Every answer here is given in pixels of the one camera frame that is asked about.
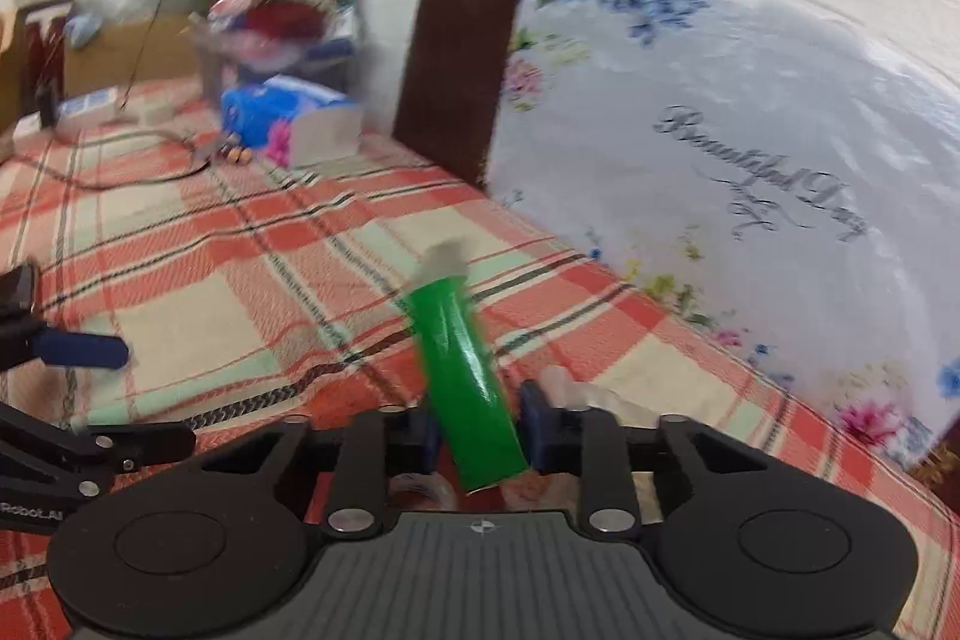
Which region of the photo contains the dark red chair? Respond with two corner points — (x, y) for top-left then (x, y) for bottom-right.
(13, 0), (76, 120)

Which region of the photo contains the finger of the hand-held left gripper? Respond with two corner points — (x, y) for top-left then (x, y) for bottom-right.
(0, 263), (130, 375)
(0, 400), (198, 515)

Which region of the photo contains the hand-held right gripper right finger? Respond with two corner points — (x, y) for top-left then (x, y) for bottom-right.
(519, 381), (752, 534)

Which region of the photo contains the red plaid tablecloth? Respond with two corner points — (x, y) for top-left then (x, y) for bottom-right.
(0, 81), (960, 640)

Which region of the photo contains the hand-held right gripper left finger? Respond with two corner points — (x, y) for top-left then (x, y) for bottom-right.
(196, 410), (445, 536)

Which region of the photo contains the small white box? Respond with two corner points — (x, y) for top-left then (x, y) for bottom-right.
(54, 89), (127, 142)

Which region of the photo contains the floral printed cushion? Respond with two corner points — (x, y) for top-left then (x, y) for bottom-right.
(484, 0), (960, 472)

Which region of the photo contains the blue tissue pack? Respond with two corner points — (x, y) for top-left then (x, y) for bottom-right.
(220, 74), (365, 170)

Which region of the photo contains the green tube with white cap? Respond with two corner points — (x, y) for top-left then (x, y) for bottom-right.
(405, 237), (527, 495)

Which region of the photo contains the dark brown chair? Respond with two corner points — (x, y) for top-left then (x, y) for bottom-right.
(393, 0), (542, 187)

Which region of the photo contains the black cable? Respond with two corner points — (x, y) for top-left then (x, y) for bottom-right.
(0, 126), (222, 193)

